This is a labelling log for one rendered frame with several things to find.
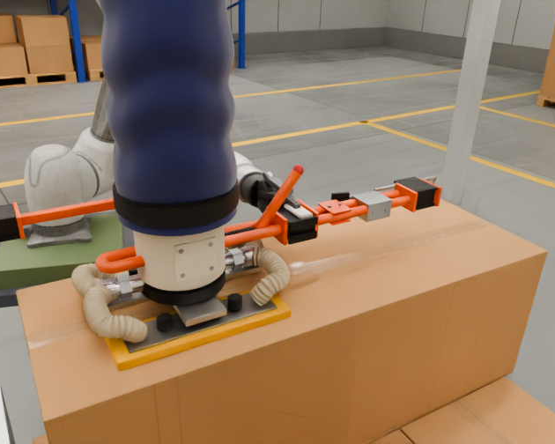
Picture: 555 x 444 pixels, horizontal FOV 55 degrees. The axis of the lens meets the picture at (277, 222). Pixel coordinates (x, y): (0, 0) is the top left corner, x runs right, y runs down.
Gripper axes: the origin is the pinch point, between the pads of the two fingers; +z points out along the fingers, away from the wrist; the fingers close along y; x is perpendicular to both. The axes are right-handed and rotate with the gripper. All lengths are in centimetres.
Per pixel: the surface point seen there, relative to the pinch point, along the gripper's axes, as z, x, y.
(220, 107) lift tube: 9.1, 22.0, -28.5
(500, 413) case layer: 29, -48, 54
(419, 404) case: 19, -27, 49
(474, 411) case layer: 25, -42, 54
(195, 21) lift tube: 10, 26, -42
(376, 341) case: 18.8, -9.6, 23.0
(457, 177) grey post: -159, -243, 86
